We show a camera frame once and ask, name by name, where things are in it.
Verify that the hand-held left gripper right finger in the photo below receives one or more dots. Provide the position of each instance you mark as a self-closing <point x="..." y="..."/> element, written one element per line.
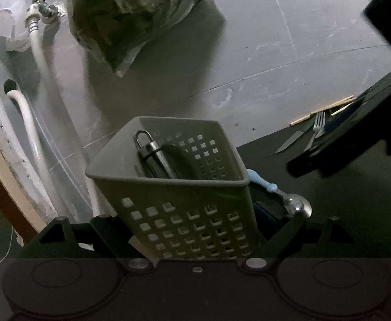
<point x="269" y="220"/>

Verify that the metal wall tap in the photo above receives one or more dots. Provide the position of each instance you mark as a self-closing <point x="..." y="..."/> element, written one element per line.
<point x="41" y="1"/>

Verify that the white plastic bag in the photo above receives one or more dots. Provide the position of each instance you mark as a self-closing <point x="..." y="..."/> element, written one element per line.
<point x="4" y="16"/>

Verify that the white perforated utensil holder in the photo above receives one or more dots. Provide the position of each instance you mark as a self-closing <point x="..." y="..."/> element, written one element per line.
<point x="182" y="207"/>

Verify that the brown wooden door frame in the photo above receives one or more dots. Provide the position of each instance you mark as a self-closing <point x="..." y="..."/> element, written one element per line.
<point x="1" y="200"/>

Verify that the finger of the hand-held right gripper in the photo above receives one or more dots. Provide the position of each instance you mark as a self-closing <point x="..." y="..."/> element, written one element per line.
<point x="366" y="133"/>

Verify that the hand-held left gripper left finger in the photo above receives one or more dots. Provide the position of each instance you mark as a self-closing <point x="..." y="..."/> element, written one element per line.
<point x="108" y="234"/>

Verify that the metal fork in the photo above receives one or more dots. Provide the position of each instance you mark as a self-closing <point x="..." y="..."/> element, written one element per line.
<point x="317" y="123"/>

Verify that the metal peeler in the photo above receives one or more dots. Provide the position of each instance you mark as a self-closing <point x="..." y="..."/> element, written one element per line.
<point x="155" y="160"/>

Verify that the metal knife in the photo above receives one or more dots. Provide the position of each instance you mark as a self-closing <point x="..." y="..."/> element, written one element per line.
<point x="291" y="141"/>

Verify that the clear bag of dried greens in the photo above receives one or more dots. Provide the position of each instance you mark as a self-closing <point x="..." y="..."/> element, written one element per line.
<point x="122" y="16"/>

